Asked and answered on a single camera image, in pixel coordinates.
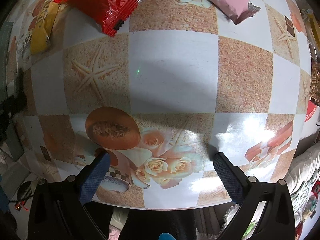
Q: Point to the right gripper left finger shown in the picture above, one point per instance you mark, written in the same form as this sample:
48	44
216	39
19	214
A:
57	210

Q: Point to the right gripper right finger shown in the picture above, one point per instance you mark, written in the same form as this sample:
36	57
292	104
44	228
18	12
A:
277	220

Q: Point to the red snack packet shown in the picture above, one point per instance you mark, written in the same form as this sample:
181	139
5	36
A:
109	14

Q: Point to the white sofa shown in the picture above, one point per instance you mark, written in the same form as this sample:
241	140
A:
302	168

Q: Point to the red round plate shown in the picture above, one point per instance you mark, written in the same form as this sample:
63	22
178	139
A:
311	108

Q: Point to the peanut bag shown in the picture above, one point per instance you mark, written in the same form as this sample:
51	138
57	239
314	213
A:
315	84

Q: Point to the green storage box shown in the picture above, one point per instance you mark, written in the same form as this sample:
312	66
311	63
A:
4	44

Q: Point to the yellow snack packet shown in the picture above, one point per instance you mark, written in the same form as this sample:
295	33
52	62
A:
45	14

